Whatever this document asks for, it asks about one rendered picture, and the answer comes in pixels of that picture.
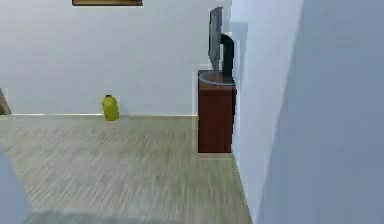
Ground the black television set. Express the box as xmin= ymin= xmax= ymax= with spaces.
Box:
xmin=198 ymin=6 xmax=237 ymax=87

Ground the red-brown wooden cabinet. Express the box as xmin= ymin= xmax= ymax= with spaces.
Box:
xmin=197 ymin=69 xmax=238 ymax=154

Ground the yellow-green bin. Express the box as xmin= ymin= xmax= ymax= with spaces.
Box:
xmin=101 ymin=94 xmax=120 ymax=122

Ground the brown furniture piece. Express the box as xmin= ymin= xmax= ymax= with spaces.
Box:
xmin=0 ymin=87 xmax=12 ymax=116

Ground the brown framed wall picture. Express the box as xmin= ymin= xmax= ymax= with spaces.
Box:
xmin=71 ymin=0 xmax=144 ymax=7

